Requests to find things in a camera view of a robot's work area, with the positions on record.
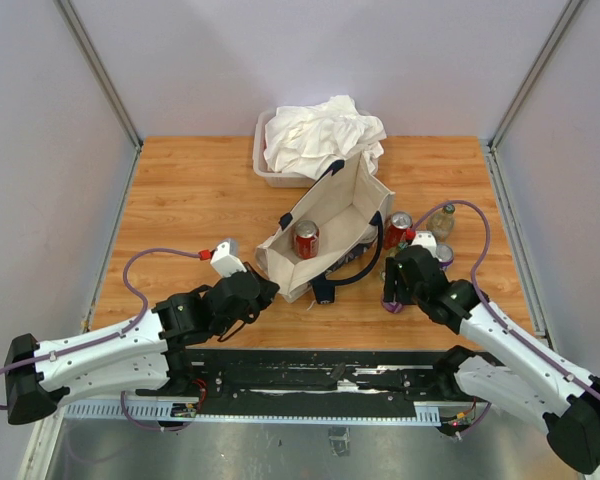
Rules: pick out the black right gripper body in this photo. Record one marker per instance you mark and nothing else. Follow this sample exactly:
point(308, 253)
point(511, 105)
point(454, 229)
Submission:
point(404, 293)

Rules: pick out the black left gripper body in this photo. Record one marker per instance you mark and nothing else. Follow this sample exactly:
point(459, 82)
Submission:
point(263, 300)

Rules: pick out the purple soda can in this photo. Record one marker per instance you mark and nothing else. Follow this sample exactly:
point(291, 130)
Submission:
point(393, 307)
point(445, 255)

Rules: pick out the red soda can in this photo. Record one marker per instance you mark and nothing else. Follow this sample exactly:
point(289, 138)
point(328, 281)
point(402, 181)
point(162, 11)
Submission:
point(305, 239)
point(398, 229)

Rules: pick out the clear glass bottle green cap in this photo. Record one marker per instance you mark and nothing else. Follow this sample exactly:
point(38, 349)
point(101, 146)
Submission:
point(441, 223)

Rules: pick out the cream canvas tote bag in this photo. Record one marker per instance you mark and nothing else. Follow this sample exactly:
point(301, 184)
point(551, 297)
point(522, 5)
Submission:
point(349, 205)

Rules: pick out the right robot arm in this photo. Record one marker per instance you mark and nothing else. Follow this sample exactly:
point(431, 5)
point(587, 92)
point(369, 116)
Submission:
point(533, 382)

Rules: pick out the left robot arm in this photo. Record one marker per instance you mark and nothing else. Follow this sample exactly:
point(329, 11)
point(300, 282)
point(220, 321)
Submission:
point(147, 355)

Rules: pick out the white plastic basket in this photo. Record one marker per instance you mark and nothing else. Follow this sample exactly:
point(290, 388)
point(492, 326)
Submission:
point(272, 179)

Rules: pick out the white crumpled cloth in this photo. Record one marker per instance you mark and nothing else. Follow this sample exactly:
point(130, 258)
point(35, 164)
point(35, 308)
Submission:
point(305, 140)

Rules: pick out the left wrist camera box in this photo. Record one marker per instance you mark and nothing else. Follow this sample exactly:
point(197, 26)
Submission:
point(224, 258)

